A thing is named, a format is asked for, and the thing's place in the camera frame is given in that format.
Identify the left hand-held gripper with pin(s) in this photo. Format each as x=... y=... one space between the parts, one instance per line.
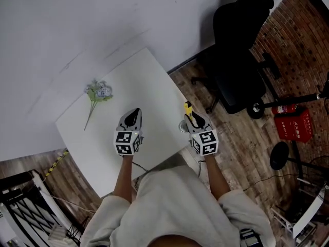
x=128 y=143

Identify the black coat rack stand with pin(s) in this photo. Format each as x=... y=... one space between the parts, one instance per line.
x=255 y=108

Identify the white metal rack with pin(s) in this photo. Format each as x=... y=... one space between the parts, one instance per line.
x=306 y=215

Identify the red fire extinguisher box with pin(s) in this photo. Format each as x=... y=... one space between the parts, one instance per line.
x=293 y=126

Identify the artificial flower bunch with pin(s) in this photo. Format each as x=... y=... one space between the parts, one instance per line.
x=100 y=91

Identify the person's right forearm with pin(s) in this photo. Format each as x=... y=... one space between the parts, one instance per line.
x=217 y=179

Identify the person's left forearm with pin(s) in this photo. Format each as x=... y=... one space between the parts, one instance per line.
x=124 y=179

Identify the yellow black striped tape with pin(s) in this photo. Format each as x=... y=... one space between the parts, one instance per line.
x=56 y=163

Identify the red fire extinguisher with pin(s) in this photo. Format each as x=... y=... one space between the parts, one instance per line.
x=285 y=109

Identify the black floor fan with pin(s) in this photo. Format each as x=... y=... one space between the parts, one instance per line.
x=279 y=155

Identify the black office chair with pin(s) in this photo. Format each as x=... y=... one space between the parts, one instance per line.
x=236 y=60

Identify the white table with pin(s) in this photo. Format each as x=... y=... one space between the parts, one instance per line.
x=154 y=91

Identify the person's white sweatshirt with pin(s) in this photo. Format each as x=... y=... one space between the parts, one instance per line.
x=174 y=210

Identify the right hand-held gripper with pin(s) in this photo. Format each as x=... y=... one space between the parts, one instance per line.
x=207 y=143

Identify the black metal railing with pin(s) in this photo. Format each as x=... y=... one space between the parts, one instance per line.
x=25 y=210

